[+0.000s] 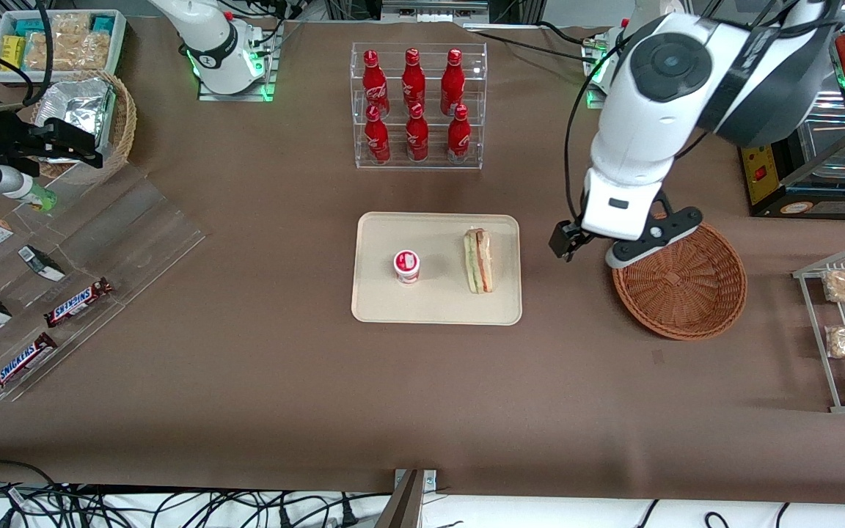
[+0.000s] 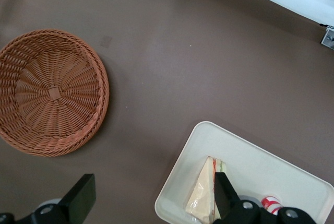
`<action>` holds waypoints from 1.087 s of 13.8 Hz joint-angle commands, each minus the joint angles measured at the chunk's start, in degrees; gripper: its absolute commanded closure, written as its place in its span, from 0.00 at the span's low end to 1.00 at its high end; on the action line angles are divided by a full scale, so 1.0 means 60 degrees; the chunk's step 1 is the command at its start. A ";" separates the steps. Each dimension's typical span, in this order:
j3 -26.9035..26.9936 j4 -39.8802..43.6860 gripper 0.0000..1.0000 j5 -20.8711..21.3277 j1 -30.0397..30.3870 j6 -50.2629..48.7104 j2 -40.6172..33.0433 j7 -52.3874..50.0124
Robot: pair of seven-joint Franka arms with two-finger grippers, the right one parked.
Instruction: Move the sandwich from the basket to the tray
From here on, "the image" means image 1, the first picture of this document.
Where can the red white yogurt cup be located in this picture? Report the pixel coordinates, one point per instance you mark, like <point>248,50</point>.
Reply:
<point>407,266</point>

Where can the teal snack box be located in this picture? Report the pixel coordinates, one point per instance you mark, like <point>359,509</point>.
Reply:
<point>28,28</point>

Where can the beige plastic tray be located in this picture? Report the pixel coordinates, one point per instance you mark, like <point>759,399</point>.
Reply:
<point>437,304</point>

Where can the metal table bracket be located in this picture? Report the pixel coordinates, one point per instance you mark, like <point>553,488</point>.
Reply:
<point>411,499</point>

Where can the white plastic bin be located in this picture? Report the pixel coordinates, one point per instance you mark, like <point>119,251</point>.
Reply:
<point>118,44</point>

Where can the aluminium frame profile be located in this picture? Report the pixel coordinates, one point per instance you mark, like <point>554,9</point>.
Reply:
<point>433,9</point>

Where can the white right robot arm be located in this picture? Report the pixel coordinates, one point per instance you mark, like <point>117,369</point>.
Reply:
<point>210,44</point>

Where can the triangular sandwich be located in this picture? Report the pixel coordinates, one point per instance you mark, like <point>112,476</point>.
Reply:
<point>478,260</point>

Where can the brown Snickers bar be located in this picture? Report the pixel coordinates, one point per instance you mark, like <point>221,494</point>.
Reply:
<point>20,364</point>
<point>78,302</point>

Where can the beige snack bags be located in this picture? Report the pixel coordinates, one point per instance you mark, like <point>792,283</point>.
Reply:
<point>70,44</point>

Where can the yellow snack box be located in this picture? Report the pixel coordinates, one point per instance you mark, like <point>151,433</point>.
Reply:
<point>12,53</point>

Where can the steel food pan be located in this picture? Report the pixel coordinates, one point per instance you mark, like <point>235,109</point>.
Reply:
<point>833,150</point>

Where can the red cola bottle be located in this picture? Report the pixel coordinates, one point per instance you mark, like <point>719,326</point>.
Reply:
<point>373,81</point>
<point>413,77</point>
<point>376,139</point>
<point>416,138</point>
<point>458,138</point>
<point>452,81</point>

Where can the brown wicker basket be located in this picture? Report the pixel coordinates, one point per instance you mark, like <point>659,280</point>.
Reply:
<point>686,301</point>

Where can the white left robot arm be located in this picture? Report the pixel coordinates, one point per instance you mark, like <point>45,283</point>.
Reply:
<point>650,125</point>

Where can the silver foil pack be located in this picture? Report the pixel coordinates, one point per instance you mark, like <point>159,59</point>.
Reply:
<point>74,103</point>

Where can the clear acrylic bottle rack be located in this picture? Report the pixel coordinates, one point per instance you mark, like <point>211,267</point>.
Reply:
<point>433,158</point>

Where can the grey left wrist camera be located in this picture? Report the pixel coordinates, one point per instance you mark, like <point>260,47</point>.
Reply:
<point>657,238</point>

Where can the tan wicker basket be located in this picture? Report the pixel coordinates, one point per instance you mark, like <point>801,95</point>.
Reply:
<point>123,125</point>

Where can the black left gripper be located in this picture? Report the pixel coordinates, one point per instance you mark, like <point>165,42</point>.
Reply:
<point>563,239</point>

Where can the clear acrylic display stand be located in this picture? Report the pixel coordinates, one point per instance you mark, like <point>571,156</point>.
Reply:
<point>129,235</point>

